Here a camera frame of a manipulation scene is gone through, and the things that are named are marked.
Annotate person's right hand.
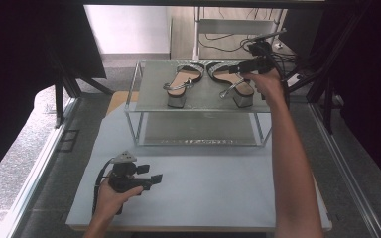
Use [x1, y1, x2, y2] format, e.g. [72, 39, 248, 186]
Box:
[242, 68, 288, 107]

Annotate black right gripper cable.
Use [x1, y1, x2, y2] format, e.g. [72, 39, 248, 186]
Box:
[266, 53, 292, 111]

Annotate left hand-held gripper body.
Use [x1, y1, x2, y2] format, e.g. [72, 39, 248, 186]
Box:
[106, 150, 141, 194]

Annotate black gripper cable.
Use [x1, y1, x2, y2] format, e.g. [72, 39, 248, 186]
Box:
[91, 158, 124, 216]
[266, 53, 292, 111]

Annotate two-tier metal shoe rack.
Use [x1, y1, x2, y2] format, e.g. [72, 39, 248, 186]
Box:
[124, 59, 284, 148]

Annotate black metal frame post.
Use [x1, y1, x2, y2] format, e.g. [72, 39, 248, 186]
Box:
[54, 74, 65, 129]

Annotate white panel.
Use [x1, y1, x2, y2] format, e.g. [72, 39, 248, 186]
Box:
[83, 4, 173, 56]

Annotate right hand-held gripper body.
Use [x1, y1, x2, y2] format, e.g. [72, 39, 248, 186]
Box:
[247, 28, 288, 75]

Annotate black floor cables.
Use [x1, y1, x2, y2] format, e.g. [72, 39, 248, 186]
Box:
[199, 7, 300, 64]

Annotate person's left hand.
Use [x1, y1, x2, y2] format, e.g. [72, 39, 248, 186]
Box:
[93, 178, 145, 223]

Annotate white metal stand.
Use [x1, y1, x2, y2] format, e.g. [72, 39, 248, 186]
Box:
[192, 6, 285, 62]

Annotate light grey table sheet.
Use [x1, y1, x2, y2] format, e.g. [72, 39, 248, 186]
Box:
[65, 101, 333, 231]

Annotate black curtain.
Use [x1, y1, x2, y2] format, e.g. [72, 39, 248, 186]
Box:
[0, 0, 107, 189]
[279, 0, 381, 196]

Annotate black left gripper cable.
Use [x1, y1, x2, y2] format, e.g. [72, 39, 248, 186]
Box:
[91, 158, 124, 216]

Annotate aluminium frame rail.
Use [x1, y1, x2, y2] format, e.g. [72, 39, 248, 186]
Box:
[0, 97, 81, 238]
[308, 102, 381, 238]

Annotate silver sandal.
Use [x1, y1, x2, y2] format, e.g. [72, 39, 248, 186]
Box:
[162, 61, 205, 109]
[205, 60, 256, 109]

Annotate white power strip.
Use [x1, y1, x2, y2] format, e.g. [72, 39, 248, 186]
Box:
[286, 73, 304, 89]

